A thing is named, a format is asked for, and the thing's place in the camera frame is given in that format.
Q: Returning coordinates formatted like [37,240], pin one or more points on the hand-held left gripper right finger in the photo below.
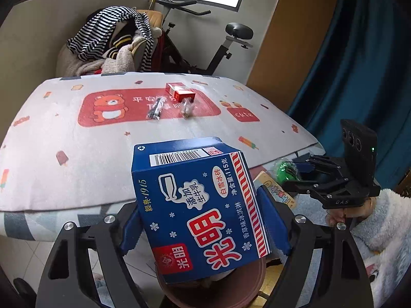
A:
[276,211]

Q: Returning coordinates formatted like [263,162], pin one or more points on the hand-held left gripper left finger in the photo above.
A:
[131,227]

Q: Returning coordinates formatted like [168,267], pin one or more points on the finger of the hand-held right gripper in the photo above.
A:
[308,186]
[324,162]

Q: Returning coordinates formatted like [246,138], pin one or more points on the green crinkled snack wrapper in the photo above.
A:
[285,170]

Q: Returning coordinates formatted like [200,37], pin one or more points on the blue ice cream box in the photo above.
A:
[199,211]

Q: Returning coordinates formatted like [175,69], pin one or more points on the pink waste bin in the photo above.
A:
[224,290]

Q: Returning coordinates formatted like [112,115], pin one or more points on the person's right forearm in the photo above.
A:
[385,221]

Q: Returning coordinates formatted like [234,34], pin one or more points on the person's right hand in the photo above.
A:
[340,216]

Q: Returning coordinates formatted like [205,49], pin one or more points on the tan printed box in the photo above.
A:
[279,192]

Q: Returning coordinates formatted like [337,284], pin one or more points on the bear printed table mat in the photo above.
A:
[96,166]

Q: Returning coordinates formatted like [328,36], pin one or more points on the blue curtain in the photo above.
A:
[369,54]

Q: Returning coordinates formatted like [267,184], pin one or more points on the clear crumpled wrapper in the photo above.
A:
[186,107]

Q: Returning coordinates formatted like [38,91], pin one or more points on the wooden wardrobe panel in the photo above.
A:
[298,32]

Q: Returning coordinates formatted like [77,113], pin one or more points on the small red box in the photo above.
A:
[181,92]

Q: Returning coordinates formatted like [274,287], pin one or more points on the black exercise bike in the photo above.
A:
[218,54]

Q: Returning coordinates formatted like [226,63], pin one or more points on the cream fleece garment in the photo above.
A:
[122,62]

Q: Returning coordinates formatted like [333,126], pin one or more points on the red garment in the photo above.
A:
[160,53]

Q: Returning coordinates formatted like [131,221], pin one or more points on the black yellow striped garment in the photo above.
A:
[118,44]

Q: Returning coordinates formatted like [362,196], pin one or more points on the navy white striped shirt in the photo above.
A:
[99,25]

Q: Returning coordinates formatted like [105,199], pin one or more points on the yellow chair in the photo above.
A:
[154,19]

